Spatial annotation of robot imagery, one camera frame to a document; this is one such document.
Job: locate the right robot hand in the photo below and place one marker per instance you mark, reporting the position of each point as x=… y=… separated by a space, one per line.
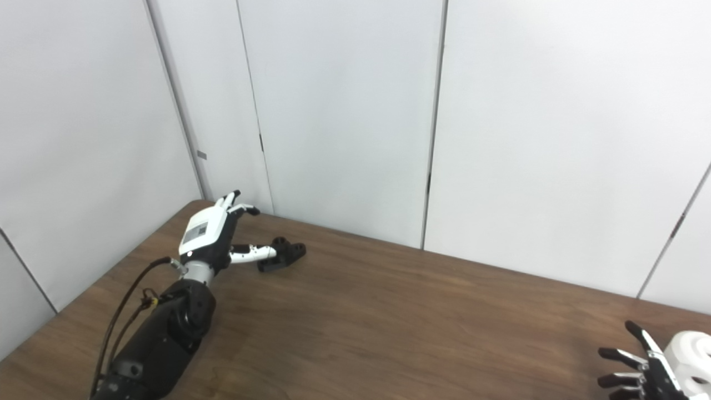
x=647 y=366

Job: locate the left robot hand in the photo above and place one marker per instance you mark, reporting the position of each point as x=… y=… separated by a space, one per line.
x=206 y=233

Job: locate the round white piece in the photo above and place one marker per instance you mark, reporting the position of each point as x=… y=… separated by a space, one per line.
x=691 y=361

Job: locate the black flanged holder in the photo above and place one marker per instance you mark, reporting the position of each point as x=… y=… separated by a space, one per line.
x=282 y=255

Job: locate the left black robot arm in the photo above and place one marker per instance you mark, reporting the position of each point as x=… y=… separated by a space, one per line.
x=161 y=339

